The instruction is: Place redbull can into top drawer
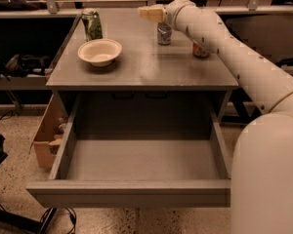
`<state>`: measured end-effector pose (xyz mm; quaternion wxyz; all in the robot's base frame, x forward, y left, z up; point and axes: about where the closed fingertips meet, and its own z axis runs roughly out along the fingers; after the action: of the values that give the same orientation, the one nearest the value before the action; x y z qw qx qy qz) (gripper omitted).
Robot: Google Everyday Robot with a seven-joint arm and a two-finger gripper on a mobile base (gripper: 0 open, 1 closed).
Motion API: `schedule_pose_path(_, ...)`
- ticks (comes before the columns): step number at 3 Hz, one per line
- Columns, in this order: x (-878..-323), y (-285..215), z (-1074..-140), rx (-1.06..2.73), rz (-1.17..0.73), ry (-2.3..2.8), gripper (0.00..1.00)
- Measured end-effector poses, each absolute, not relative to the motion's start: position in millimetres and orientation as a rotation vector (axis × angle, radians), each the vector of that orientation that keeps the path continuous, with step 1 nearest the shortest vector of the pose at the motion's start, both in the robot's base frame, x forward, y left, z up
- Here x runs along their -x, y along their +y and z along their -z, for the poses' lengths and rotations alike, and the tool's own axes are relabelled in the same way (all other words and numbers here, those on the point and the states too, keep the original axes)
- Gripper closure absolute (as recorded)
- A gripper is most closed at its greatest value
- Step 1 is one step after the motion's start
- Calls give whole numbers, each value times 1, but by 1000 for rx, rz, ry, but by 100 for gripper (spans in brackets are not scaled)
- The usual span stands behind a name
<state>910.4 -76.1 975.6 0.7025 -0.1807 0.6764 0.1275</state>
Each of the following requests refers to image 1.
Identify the grey open top drawer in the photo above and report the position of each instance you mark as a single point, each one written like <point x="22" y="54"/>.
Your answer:
<point x="139" y="152"/>

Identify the cardboard box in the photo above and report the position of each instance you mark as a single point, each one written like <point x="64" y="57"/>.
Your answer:
<point x="48" y="137"/>

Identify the orange soda can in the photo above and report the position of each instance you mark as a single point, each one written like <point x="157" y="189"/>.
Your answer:
<point x="199" y="51"/>

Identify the green soda can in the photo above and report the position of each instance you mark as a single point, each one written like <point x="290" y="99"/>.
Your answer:
<point x="92" y="24"/>

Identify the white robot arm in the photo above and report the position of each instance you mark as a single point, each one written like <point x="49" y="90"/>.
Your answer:
<point x="261" y="189"/>

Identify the white bowl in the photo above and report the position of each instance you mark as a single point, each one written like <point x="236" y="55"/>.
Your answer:
<point x="100" y="52"/>

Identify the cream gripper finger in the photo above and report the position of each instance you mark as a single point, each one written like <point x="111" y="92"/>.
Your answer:
<point x="156" y="13"/>

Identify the grey cabinet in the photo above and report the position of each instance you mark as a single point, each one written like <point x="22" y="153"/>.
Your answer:
<point x="142" y="65"/>

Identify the black headphones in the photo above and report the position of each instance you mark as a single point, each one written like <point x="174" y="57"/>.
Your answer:
<point x="22" y="65"/>

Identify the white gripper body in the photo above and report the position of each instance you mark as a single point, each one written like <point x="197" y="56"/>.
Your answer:
<point x="171" y="11"/>

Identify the silver redbull can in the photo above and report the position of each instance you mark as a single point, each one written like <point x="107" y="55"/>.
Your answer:
<point x="164" y="33"/>

